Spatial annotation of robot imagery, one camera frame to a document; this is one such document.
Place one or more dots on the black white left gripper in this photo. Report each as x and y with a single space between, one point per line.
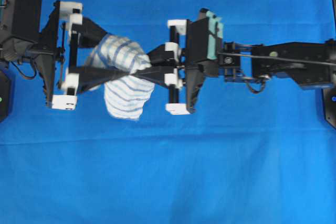
80 79

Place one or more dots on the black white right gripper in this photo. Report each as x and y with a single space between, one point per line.
192 66

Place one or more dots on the white blue-striped towel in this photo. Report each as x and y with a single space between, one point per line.
126 96

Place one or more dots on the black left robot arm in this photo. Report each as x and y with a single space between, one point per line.
23 41

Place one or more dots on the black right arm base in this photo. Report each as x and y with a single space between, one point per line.
329 105

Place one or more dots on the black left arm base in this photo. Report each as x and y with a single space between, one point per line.
6 93

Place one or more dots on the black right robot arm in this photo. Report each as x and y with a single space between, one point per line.
309 65

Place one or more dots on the blue table cloth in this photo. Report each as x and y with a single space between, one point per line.
240 158

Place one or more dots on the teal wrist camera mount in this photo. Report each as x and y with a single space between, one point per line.
215 28

